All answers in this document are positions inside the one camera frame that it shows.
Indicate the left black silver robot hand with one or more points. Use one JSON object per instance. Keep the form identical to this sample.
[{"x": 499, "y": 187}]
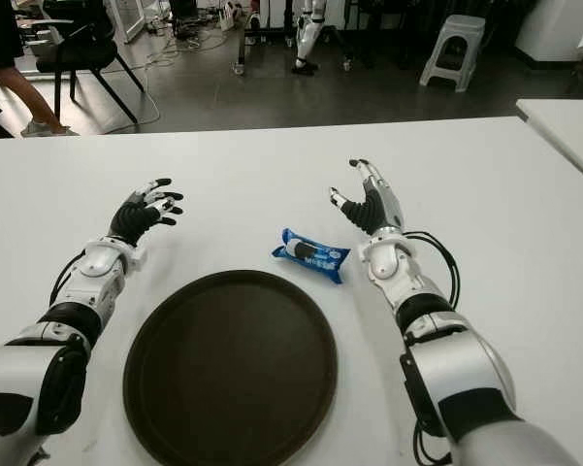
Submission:
[{"x": 131, "y": 218}]

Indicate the black wheeled gantry frame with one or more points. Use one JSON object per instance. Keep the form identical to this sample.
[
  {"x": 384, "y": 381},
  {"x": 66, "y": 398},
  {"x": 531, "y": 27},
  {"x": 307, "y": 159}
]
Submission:
[{"x": 241, "y": 39}]

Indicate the white humanoid robot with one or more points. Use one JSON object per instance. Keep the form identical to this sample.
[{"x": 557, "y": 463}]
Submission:
[{"x": 304, "y": 39}]

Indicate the white plastic stool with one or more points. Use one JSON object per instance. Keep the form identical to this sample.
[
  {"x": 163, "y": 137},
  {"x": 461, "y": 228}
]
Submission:
[{"x": 453, "y": 34}]

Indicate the round dark brown tray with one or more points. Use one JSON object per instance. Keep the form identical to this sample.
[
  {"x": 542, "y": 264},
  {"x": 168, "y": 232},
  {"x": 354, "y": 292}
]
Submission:
[{"x": 230, "y": 369}]

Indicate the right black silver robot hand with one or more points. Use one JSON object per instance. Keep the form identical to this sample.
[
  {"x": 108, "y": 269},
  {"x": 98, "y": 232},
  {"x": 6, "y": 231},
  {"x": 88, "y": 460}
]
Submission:
[{"x": 373, "y": 209}]

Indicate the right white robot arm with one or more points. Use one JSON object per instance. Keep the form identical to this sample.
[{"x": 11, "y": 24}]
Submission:
[{"x": 461, "y": 369}]

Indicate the white framed glass door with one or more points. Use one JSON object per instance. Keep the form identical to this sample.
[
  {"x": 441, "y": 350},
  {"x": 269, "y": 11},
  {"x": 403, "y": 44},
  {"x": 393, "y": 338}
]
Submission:
[{"x": 126, "y": 24}]

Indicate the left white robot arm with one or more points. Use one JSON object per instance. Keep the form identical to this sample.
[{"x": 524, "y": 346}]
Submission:
[{"x": 9, "y": 369}]

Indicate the blue Oreo packet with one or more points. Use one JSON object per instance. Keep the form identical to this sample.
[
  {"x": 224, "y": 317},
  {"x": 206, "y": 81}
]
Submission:
[{"x": 320, "y": 259}]

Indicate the white cabinet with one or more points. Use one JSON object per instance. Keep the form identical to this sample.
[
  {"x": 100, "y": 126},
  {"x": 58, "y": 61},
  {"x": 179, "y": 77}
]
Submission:
[{"x": 553, "y": 29}]

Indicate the white side table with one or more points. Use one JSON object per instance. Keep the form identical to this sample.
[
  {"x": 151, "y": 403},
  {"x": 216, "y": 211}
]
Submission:
[{"x": 567, "y": 126}]

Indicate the person in dark shorts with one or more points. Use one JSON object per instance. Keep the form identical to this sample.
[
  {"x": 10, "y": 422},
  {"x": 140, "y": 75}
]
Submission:
[{"x": 9, "y": 73}]

